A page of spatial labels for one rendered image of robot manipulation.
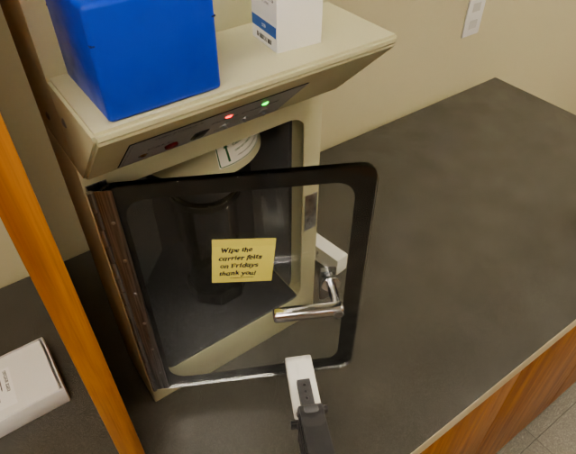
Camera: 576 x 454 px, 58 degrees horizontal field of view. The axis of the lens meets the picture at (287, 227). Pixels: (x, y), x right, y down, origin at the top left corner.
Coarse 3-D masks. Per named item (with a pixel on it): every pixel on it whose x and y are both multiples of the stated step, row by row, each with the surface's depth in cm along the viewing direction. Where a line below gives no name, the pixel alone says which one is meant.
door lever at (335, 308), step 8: (328, 280) 69; (336, 280) 69; (328, 288) 68; (336, 288) 68; (336, 296) 67; (304, 304) 66; (312, 304) 66; (320, 304) 66; (328, 304) 66; (336, 304) 66; (272, 312) 66; (280, 312) 65; (288, 312) 65; (296, 312) 65; (304, 312) 65; (312, 312) 65; (320, 312) 65; (328, 312) 65; (336, 312) 65; (280, 320) 65; (288, 320) 65; (296, 320) 66
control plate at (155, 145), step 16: (272, 96) 51; (288, 96) 55; (224, 112) 48; (240, 112) 51; (256, 112) 55; (192, 128) 49; (208, 128) 52; (144, 144) 46; (160, 144) 50; (128, 160) 50
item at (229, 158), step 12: (228, 144) 67; (240, 144) 68; (252, 144) 70; (204, 156) 66; (216, 156) 66; (228, 156) 67; (240, 156) 68; (252, 156) 70; (168, 168) 66; (180, 168) 66; (192, 168) 66; (204, 168) 66; (216, 168) 67; (228, 168) 67
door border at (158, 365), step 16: (96, 192) 54; (112, 192) 55; (112, 208) 56; (96, 224) 57; (112, 224) 57; (112, 240) 59; (112, 256) 60; (128, 256) 61; (128, 272) 63; (128, 288) 65; (144, 304) 67; (144, 320) 69; (144, 336) 72; (144, 352) 74; (160, 368) 77; (160, 384) 80
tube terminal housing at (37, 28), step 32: (0, 0) 49; (32, 0) 42; (224, 0) 52; (32, 32) 44; (32, 64) 49; (64, 64) 47; (320, 96) 68; (256, 128) 64; (320, 128) 71; (64, 160) 58; (160, 160) 59; (96, 256) 70; (128, 320) 70; (128, 352) 90
